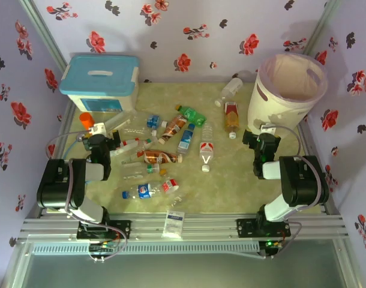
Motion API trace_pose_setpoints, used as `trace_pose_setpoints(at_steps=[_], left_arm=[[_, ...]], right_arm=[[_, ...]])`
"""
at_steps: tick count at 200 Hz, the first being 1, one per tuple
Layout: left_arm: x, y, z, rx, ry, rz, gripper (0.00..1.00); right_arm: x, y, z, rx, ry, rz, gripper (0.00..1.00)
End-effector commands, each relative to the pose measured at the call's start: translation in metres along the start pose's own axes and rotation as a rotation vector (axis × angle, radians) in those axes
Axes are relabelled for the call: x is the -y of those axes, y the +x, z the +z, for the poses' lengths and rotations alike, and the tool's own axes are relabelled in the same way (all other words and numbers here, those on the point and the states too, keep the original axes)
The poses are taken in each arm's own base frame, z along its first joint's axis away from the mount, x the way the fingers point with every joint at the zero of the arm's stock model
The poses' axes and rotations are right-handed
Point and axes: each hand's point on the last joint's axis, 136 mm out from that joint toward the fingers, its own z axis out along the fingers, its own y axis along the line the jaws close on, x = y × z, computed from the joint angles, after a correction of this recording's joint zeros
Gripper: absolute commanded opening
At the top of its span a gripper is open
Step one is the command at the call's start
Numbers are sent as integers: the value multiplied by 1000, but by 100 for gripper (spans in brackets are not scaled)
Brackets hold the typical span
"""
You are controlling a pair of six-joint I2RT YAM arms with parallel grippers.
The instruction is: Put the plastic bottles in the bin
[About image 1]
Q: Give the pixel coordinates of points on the Pepsi label bottle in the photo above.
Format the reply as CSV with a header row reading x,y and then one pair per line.
x,y
142,190

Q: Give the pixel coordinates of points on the blue-tube stethoscope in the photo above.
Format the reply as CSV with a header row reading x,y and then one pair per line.
x,y
80,138

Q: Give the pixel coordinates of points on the crushed clear bottle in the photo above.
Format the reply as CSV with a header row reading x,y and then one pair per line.
x,y
178,200

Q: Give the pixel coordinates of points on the clear bottle red-white label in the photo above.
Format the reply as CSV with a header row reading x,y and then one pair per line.
x,y
206,148

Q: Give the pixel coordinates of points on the clear unlabelled bottle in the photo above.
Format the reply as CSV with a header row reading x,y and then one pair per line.
x,y
138,131

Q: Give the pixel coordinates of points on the brown tea bottle red label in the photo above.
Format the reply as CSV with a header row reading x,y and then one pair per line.
x,y
232,118

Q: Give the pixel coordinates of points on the white round bin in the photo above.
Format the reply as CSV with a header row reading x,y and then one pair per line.
x,y
261,111

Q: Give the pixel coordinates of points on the aluminium frame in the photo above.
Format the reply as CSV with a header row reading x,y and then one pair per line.
x,y
213,225

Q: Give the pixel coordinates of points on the brown coffee label bottle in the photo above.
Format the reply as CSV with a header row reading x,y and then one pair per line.
x,y
172,128

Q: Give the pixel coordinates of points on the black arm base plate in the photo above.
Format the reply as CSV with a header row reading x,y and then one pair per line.
x,y
246,228
120,229

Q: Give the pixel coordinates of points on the green plastic bottle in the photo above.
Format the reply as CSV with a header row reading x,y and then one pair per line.
x,y
192,116

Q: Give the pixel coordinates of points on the light-blue label bottle blue cap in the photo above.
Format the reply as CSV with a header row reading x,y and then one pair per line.
x,y
186,139

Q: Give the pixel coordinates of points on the blue label bottle white cap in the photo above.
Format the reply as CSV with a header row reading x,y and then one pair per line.
x,y
153,121

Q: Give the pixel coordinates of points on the white plastic packet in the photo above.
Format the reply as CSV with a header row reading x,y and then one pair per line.
x,y
173,225

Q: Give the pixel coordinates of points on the brown swirl label bottle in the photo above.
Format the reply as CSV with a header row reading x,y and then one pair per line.
x,y
159,157

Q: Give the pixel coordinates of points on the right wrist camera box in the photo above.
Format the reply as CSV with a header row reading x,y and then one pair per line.
x,y
268,128

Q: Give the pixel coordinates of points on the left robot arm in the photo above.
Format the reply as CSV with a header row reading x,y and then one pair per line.
x,y
60,186

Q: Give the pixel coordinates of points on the clear package with white rod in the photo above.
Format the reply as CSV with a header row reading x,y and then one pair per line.
x,y
120,120

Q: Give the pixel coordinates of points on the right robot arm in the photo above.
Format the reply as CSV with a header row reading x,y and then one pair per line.
x,y
303,183

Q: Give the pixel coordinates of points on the clear bottle with white cap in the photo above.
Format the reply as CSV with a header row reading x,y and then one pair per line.
x,y
231,87

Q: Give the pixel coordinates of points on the crushed red label bottle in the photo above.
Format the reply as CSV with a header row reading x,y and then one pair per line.
x,y
170,185

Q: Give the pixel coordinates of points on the orange plastic cup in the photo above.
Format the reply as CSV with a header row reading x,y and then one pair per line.
x,y
86,120

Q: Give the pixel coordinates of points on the blue-lid white storage box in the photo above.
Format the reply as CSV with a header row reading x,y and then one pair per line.
x,y
99,72

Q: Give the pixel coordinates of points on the clear bottle green label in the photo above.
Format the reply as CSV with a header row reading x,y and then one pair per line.
x,y
138,172

